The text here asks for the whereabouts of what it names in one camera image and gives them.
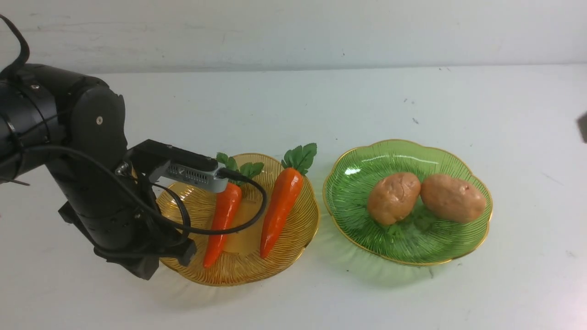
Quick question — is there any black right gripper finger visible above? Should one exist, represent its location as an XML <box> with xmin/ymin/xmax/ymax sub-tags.
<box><xmin>576</xmin><ymin>112</ymin><xmax>587</xmax><ymax>143</ymax></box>

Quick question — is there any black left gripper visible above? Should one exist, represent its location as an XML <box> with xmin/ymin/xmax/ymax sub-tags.
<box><xmin>59</xmin><ymin>183</ymin><xmax>197</xmax><ymax>281</ymax></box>

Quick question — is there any orange toy carrot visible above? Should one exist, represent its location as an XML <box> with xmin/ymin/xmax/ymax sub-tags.
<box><xmin>260</xmin><ymin>143</ymin><xmax>317</xmax><ymax>259</ymax></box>
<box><xmin>203</xmin><ymin>152</ymin><xmax>264</xmax><ymax>268</ymax></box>

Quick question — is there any brown toy potato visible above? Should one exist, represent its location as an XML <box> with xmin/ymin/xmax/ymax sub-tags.
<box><xmin>367</xmin><ymin>172</ymin><xmax>421</xmax><ymax>226</ymax></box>
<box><xmin>420</xmin><ymin>173</ymin><xmax>487</xmax><ymax>224</ymax></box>

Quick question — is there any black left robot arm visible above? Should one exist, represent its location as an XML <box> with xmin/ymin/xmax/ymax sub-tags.
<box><xmin>1</xmin><ymin>64</ymin><xmax>197</xmax><ymax>280</ymax></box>

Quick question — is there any green ribbed plastic plate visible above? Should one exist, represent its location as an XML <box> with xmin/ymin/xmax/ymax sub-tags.
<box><xmin>323</xmin><ymin>139</ymin><xmax>493</xmax><ymax>267</ymax></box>

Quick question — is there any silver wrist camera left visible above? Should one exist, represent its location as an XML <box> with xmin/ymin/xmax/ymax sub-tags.
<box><xmin>124</xmin><ymin>139</ymin><xmax>228</xmax><ymax>193</ymax></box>

